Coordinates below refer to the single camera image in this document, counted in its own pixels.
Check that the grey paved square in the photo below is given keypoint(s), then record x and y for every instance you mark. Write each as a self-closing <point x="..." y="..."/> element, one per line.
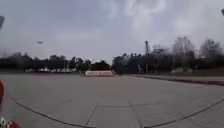
<point x="110" y="95"/>

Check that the tall pole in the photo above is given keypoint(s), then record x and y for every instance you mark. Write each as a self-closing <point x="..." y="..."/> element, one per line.
<point x="146" y="55"/>

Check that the row of dark trees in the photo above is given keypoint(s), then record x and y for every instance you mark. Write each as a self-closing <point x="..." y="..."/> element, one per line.
<point x="160" y="61"/>

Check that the row of parked vehicles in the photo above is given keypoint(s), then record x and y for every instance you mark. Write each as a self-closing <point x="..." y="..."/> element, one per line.
<point x="55" y="70"/>

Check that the raised kerb strip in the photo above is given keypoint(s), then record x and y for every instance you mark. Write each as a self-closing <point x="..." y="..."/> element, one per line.
<point x="186" y="80"/>

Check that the street lamp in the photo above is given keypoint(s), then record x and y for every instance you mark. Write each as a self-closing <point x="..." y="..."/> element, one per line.
<point x="39" y="42"/>

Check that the red and white object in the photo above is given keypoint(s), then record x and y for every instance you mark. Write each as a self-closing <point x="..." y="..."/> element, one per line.
<point x="6" y="123"/>

